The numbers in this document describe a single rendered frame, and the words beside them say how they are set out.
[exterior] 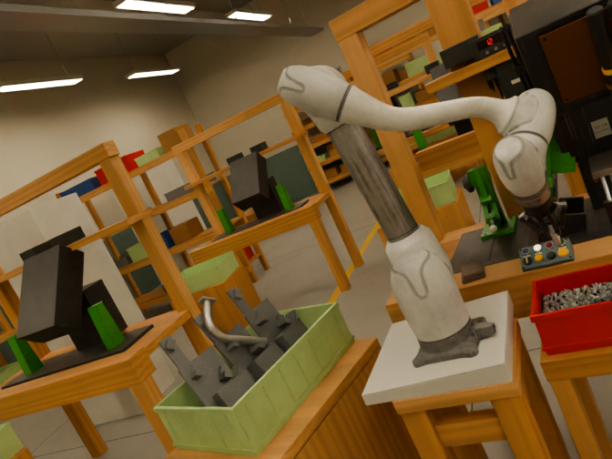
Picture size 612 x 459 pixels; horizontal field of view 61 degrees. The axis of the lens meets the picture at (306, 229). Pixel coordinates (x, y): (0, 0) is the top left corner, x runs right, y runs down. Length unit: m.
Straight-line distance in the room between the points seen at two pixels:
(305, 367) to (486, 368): 0.68
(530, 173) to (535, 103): 0.20
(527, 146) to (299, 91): 0.57
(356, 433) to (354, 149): 0.93
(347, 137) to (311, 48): 10.99
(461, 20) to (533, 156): 0.97
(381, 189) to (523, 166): 0.40
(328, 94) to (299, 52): 11.23
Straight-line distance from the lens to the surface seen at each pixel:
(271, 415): 1.70
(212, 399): 1.88
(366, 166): 1.52
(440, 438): 1.54
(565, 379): 1.54
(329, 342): 1.91
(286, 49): 12.67
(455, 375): 1.39
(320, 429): 1.72
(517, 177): 1.37
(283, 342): 2.03
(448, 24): 2.24
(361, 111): 1.35
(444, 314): 1.40
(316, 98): 1.35
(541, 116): 1.47
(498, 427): 1.48
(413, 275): 1.38
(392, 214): 1.54
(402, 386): 1.44
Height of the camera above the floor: 1.60
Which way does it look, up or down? 10 degrees down
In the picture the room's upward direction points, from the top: 25 degrees counter-clockwise
